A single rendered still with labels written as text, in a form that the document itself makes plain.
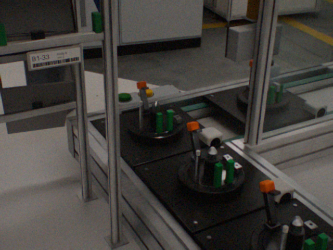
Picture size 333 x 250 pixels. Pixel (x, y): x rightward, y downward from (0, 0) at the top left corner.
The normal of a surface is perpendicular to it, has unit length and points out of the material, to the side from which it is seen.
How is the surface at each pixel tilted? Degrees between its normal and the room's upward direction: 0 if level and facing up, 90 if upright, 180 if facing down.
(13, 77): 0
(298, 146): 90
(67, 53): 90
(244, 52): 90
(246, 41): 90
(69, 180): 0
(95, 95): 0
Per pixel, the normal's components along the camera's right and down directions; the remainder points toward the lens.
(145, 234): -0.87, 0.21
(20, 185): 0.02, -0.88
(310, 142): 0.49, 0.42
